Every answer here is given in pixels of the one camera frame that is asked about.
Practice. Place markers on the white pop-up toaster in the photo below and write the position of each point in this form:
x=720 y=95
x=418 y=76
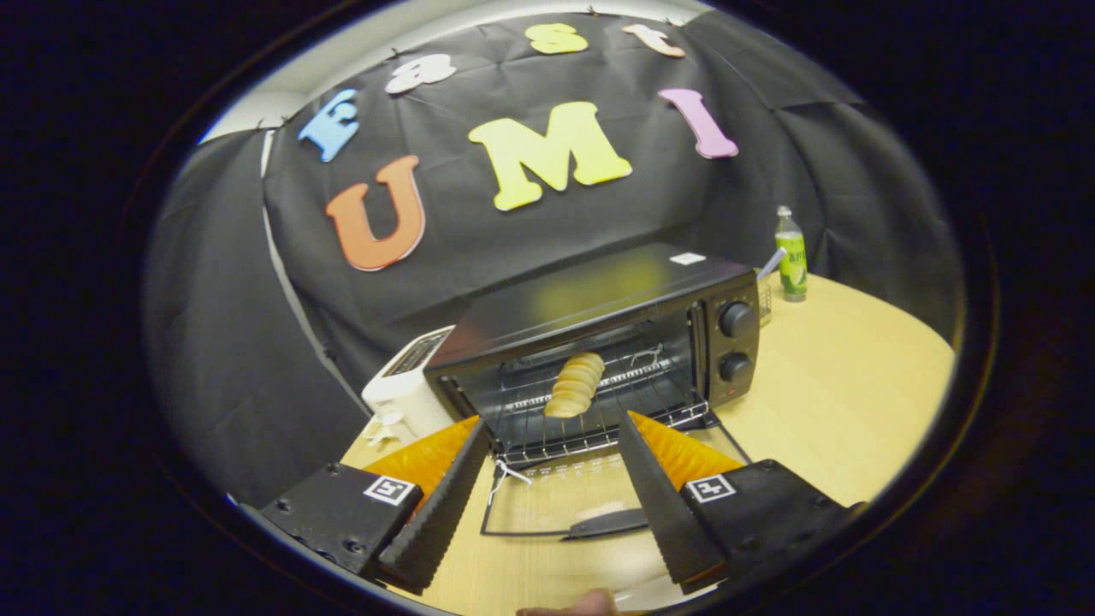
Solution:
x=402 y=393

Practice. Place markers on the white plate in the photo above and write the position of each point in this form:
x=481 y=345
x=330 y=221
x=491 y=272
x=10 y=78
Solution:
x=650 y=595

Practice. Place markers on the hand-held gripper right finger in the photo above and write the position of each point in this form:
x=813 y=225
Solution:
x=663 y=505

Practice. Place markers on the white blue striped stick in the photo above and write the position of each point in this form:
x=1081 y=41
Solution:
x=772 y=263

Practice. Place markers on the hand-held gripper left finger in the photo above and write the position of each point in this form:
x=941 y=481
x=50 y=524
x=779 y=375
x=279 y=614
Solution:
x=440 y=509

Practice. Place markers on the black toaster oven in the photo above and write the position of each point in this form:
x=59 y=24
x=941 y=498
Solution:
x=599 y=291

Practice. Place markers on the green drink bottle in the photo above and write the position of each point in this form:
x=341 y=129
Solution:
x=792 y=261

